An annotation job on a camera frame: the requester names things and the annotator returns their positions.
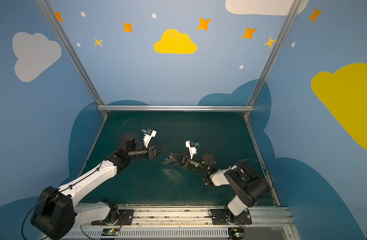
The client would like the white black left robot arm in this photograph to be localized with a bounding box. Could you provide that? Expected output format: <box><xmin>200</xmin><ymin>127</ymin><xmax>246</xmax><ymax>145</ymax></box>
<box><xmin>30</xmin><ymin>129</ymin><xmax>166</xmax><ymax>240</ymax></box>

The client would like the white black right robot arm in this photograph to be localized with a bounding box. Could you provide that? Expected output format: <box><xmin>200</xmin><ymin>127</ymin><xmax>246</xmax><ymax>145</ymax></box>
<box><xmin>163</xmin><ymin>153</ymin><xmax>272</xmax><ymax>225</ymax></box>

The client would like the right controller board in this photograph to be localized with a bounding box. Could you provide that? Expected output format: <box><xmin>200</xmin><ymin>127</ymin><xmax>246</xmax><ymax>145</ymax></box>
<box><xmin>227</xmin><ymin>228</ymin><xmax>245</xmax><ymax>240</ymax></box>

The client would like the controller board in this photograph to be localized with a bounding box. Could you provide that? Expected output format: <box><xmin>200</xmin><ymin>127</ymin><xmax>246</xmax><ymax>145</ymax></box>
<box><xmin>227</xmin><ymin>228</ymin><xmax>245</xmax><ymax>240</ymax></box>
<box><xmin>101</xmin><ymin>229</ymin><xmax>119</xmax><ymax>237</ymax></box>

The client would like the left controller board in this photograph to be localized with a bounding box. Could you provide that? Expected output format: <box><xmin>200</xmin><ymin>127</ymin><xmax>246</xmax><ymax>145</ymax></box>
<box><xmin>101</xmin><ymin>229</ymin><xmax>119</xmax><ymax>237</ymax></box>

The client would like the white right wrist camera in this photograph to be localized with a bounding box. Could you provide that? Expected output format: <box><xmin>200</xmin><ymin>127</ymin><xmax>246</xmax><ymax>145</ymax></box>
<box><xmin>185</xmin><ymin>140</ymin><xmax>199</xmax><ymax>160</ymax></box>

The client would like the black left camera cable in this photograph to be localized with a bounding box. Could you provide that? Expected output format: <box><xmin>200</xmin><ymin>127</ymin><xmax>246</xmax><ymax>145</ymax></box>
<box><xmin>119</xmin><ymin>118</ymin><xmax>142</xmax><ymax>139</ymax></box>

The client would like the aluminium back frame rail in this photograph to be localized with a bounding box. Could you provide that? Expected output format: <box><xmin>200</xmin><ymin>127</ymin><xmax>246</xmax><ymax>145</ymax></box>
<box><xmin>97</xmin><ymin>105</ymin><xmax>254</xmax><ymax>112</ymax></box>

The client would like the aluminium left corner post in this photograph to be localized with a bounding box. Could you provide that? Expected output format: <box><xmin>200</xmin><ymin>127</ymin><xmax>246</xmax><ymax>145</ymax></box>
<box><xmin>36</xmin><ymin>0</ymin><xmax>104</xmax><ymax>107</ymax></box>

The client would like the aluminium corner post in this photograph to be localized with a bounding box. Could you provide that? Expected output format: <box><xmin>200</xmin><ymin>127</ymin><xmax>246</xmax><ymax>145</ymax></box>
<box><xmin>36</xmin><ymin>0</ymin><xmax>104</xmax><ymax>107</ymax></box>
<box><xmin>243</xmin><ymin>0</ymin><xmax>302</xmax><ymax>120</ymax></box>

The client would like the aluminium right corner post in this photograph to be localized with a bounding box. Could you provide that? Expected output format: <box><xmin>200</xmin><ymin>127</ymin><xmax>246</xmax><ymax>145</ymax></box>
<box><xmin>243</xmin><ymin>0</ymin><xmax>302</xmax><ymax>120</ymax></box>

